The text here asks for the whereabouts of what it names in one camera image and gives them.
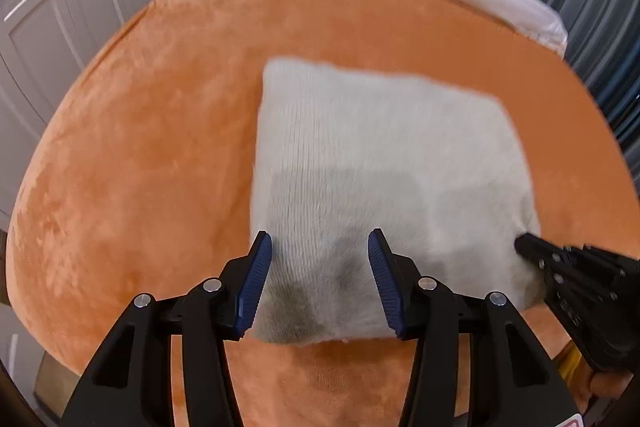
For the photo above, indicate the orange plush blanket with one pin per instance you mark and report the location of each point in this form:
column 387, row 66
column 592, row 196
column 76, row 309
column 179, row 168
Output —
column 150, row 157

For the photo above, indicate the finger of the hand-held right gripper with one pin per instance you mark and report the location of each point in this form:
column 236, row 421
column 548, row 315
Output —
column 555, row 267

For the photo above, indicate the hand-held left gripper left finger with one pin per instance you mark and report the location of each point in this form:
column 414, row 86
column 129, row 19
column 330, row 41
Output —
column 255, row 282

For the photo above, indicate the white knit sweater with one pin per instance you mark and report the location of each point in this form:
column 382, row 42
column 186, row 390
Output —
column 360, row 132

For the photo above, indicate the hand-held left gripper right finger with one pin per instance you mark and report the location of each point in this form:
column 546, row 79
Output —
column 385, row 282

